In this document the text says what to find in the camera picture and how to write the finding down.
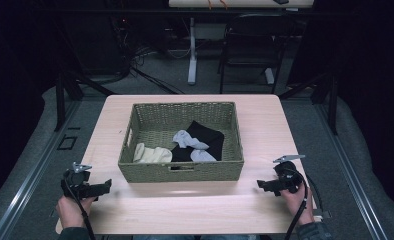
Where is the black floor socket frame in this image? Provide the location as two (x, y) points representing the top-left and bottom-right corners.
(56, 134), (79, 151)

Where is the black chair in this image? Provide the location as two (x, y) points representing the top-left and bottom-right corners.
(217, 13), (298, 95)

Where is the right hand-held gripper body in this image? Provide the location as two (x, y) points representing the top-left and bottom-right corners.
(273, 154), (306, 194)

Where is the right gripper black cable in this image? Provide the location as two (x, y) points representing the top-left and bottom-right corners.
(283, 167), (309, 240)

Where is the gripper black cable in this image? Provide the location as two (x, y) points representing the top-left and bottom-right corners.
(64, 181), (97, 240)
(283, 167), (309, 240)

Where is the thin black cable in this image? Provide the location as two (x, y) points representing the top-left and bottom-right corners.
(305, 174), (325, 214)

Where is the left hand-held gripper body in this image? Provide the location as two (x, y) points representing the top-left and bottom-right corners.
(60, 162), (101, 201)

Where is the white desk leg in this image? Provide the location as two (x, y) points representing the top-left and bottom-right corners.
(264, 67), (276, 85)
(187, 17), (199, 86)

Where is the bundle of floor cables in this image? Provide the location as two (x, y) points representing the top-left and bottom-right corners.
(110, 15), (187, 96)

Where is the grey sock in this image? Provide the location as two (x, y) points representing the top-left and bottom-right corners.
(189, 149), (218, 163)
(172, 129), (210, 151)

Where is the olive woven basket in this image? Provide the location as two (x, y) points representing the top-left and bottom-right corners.
(117, 101), (245, 184)

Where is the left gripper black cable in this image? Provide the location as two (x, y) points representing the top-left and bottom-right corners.
(64, 181), (97, 240)

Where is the person's right hand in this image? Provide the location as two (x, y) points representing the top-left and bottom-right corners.
(279, 182), (315, 227)

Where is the black frame stand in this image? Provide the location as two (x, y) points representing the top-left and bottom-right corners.
(278, 70), (340, 136)
(53, 69), (117, 132)

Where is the metal floor rail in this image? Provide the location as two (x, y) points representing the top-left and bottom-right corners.
(0, 99), (83, 240)
(313, 102), (390, 240)

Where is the cream sock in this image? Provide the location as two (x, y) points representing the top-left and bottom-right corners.
(132, 142), (173, 164)

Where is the person's left hand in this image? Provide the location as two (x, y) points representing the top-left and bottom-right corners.
(55, 194), (98, 230)

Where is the black cloth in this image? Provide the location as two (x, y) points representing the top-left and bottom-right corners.
(170, 120), (226, 163)

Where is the orange cable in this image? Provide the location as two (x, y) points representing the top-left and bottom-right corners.
(206, 0), (230, 10)

